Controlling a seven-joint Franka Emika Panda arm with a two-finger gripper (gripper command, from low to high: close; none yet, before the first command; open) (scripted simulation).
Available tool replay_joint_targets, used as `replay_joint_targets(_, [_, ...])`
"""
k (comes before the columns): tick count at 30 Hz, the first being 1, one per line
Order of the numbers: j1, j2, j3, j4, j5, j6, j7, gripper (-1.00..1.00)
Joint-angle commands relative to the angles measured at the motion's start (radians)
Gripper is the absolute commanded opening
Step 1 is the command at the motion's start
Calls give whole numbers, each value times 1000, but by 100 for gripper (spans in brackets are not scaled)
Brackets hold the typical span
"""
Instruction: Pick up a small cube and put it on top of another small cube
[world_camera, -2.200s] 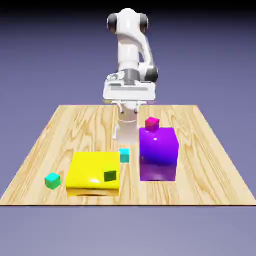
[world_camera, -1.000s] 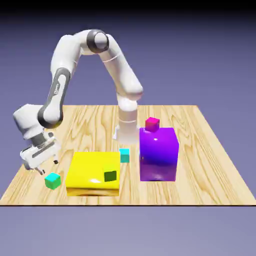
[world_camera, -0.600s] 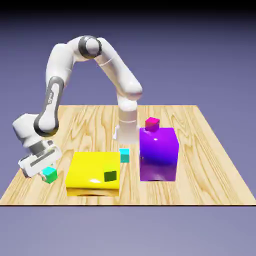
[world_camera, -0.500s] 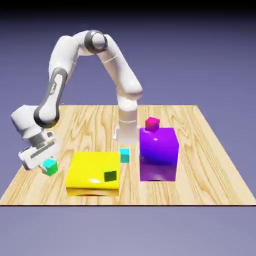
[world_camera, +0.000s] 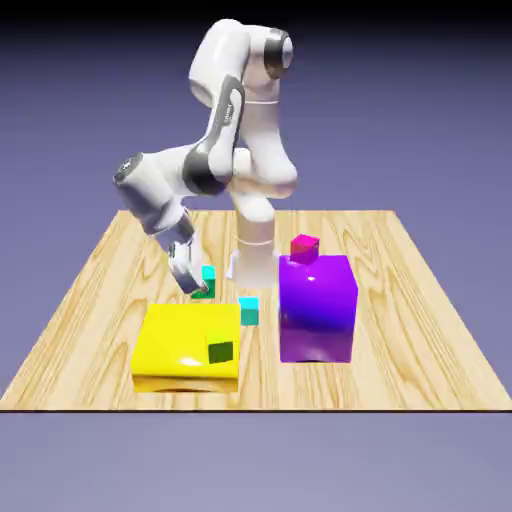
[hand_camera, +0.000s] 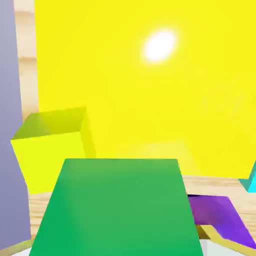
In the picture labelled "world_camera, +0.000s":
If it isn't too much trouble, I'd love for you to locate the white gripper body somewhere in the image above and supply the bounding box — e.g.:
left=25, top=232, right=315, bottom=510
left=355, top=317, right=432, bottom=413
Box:
left=167, top=236, right=210, bottom=296

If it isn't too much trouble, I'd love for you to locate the small dark green cube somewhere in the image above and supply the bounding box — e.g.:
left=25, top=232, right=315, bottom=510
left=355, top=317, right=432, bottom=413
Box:
left=207, top=340, right=235, bottom=366

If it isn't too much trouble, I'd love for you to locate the small magenta cube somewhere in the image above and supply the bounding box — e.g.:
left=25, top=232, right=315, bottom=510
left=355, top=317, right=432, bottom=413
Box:
left=289, top=233, right=321, bottom=266

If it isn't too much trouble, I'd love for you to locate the large yellow box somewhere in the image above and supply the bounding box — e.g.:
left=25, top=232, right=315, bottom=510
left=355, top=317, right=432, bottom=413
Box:
left=131, top=302, right=242, bottom=394

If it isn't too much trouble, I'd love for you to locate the large purple box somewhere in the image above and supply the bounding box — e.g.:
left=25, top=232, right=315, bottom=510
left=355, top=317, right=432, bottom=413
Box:
left=278, top=254, right=359, bottom=365

